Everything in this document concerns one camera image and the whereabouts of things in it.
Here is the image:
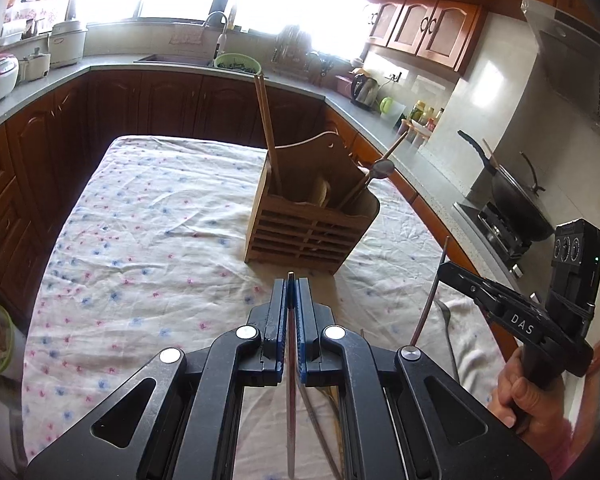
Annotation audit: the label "grey countertop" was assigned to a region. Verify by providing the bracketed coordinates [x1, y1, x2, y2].
[0, 52, 526, 286]

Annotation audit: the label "wooden upper cabinets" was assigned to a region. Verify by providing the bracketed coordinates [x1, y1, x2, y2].
[365, 0, 600, 76]

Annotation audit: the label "black wok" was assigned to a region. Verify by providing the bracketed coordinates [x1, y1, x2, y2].
[457, 130, 556, 241]

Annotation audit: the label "floral white tablecloth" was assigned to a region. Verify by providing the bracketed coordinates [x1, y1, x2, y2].
[22, 135, 506, 480]

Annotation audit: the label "gas stove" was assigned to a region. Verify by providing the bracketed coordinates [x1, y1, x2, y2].
[455, 200, 536, 281]

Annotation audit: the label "large white cooker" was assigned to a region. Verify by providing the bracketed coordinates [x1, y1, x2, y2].
[48, 21, 88, 68]

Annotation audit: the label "wooden cutlery rack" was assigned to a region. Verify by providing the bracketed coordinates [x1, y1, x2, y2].
[272, 25, 321, 68]

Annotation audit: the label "spice jar rack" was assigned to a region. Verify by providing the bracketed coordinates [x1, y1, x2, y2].
[400, 117, 433, 148]

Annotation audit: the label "wok lid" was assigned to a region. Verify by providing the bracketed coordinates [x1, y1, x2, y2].
[495, 151, 548, 211]

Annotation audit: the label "steel range hood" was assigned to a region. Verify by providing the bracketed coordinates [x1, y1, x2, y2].
[520, 0, 600, 141]

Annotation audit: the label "small white cooker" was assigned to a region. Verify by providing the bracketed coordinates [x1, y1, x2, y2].
[19, 47, 51, 82]

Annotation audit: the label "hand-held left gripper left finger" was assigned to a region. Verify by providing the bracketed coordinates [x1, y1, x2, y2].
[25, 277, 288, 480]

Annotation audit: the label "metal spoon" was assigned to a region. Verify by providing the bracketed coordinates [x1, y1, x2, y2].
[347, 159, 396, 206]

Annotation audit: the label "steel electric kettle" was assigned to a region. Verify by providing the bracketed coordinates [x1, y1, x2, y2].
[350, 72, 381, 111]

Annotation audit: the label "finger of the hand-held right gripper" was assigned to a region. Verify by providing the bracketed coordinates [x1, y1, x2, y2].
[437, 261, 506, 320]

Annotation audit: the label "person's right forearm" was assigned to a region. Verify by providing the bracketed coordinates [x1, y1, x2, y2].
[525, 410, 581, 480]

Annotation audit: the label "green cup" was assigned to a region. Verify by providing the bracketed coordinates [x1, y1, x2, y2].
[379, 96, 406, 118]

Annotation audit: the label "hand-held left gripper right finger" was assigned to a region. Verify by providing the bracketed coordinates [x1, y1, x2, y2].
[294, 277, 553, 480]

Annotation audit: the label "green basin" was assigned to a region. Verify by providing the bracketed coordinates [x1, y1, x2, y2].
[214, 52, 262, 75]

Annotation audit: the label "metal chopstick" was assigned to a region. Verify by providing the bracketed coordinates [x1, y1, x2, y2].
[411, 236, 451, 347]
[300, 385, 343, 480]
[286, 272, 298, 467]

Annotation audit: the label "wooden utensil holder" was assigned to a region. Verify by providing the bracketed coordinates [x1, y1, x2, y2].
[244, 130, 381, 276]

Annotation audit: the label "seasoning bottles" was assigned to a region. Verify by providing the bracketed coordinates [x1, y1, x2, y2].
[410, 100, 446, 131]

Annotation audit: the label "metal faucet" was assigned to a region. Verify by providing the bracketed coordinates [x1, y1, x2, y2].
[202, 11, 229, 61]

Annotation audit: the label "person's right hand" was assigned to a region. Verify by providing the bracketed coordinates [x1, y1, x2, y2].
[487, 347, 566, 428]

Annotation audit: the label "steel sink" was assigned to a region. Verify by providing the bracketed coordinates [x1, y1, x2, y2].
[135, 52, 216, 67]

